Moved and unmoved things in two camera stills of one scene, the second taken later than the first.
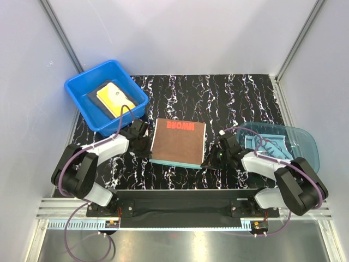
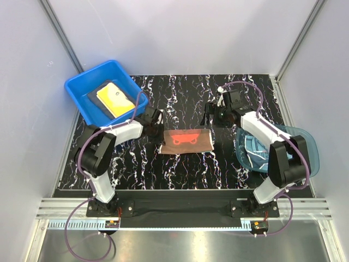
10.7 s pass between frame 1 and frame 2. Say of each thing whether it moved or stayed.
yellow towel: stayed
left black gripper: moved
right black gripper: moved
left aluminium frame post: stayed
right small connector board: stayed
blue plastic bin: stayed
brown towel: moved
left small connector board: stayed
